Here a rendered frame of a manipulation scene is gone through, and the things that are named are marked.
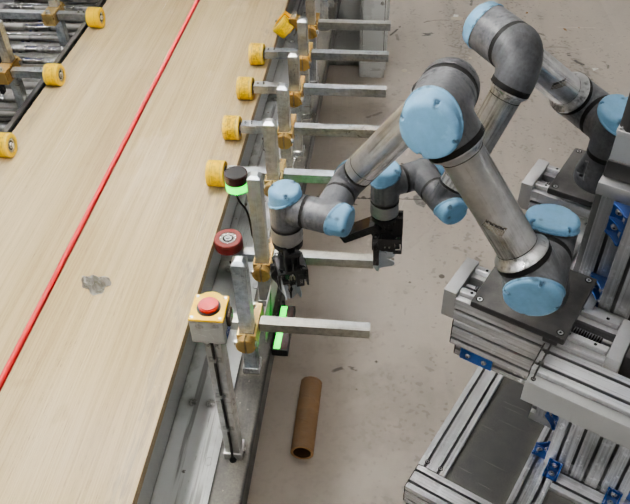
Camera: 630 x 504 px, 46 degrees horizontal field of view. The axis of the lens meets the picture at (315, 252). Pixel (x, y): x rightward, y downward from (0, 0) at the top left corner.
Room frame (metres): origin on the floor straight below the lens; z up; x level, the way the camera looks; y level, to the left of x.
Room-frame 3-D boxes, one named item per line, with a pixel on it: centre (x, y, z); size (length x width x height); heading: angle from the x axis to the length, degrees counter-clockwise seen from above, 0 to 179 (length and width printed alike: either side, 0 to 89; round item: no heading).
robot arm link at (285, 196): (1.29, 0.06, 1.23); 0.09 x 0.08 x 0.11; 67
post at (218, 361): (0.99, 0.21, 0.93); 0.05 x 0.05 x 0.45; 83
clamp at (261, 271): (1.52, 0.15, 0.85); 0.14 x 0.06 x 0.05; 173
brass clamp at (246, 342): (1.28, 0.18, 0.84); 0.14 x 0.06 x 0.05; 173
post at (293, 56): (2.24, 0.05, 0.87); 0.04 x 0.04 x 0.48; 83
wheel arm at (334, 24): (2.76, -0.15, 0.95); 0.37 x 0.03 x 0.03; 83
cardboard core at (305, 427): (1.54, 0.05, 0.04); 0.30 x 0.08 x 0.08; 173
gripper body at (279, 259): (1.28, 0.06, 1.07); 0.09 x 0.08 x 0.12; 13
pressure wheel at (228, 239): (1.55, 0.24, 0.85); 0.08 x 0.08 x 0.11
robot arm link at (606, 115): (1.60, -0.79, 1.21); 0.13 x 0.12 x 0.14; 21
